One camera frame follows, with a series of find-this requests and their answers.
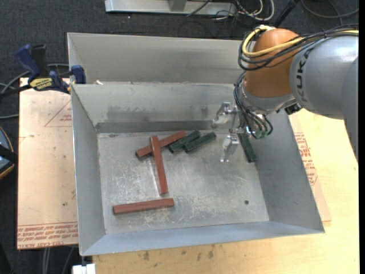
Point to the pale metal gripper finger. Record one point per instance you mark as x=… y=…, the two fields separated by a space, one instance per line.
x=223 y=113
x=230 y=147

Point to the dark green flat block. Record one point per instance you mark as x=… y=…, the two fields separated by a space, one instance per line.
x=248 y=150
x=182 y=143
x=201 y=142

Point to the grey metal bin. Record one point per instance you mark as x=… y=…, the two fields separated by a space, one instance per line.
x=199 y=181

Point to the red-brown flat block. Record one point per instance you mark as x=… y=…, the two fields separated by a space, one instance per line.
x=159 y=167
x=142 y=206
x=168 y=141

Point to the brown cardboard board, red print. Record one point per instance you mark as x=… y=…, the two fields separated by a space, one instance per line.
x=45 y=158

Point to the black cylinder on white bracket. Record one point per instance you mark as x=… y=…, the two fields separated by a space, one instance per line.
x=292 y=108

